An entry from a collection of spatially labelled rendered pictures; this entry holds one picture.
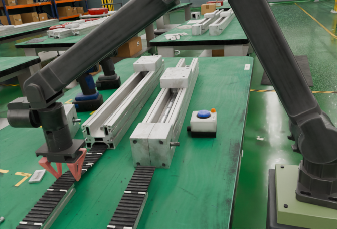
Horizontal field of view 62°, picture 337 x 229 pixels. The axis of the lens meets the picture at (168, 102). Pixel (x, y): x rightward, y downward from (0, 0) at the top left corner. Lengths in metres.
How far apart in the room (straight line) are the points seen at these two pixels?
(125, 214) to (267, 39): 0.44
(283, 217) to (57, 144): 0.51
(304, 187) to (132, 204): 0.36
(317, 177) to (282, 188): 0.08
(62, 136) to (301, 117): 0.51
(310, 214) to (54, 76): 0.57
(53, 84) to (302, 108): 0.49
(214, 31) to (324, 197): 2.23
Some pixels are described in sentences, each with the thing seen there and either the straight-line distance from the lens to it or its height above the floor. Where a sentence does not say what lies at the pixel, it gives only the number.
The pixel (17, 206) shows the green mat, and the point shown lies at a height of 0.78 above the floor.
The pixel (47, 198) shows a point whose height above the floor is 0.82.
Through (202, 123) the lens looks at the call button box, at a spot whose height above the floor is 0.83.
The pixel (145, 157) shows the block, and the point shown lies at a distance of 0.78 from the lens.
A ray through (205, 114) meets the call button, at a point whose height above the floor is 0.85.
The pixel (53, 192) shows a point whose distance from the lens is 0.75.
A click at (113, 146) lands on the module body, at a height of 0.78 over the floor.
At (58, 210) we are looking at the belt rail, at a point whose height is 0.79.
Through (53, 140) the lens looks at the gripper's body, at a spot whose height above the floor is 0.93.
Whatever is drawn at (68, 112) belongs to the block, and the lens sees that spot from 1.02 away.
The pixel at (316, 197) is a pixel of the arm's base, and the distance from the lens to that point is 0.65.
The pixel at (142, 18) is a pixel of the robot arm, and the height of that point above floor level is 1.19.
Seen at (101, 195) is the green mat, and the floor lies 0.78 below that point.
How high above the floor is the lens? 1.24
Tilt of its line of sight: 22 degrees down
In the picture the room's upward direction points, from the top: 5 degrees counter-clockwise
